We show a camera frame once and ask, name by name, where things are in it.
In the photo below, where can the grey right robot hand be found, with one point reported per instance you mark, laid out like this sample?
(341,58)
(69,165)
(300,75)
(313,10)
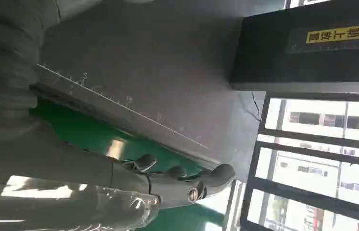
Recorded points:
(71,165)

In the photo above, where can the ribbed grey right arm sleeve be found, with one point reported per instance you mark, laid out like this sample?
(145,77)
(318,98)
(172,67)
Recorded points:
(5,63)

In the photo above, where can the black platform box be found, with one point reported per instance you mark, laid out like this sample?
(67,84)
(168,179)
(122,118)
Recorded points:
(268,54)

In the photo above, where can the pale building outside window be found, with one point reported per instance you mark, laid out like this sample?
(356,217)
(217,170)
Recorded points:
(313,119)

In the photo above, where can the yellow label with black print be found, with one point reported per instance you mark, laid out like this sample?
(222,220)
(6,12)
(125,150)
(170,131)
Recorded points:
(341,33)

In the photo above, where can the black window frame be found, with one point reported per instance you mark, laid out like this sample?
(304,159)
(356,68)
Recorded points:
(309,199)

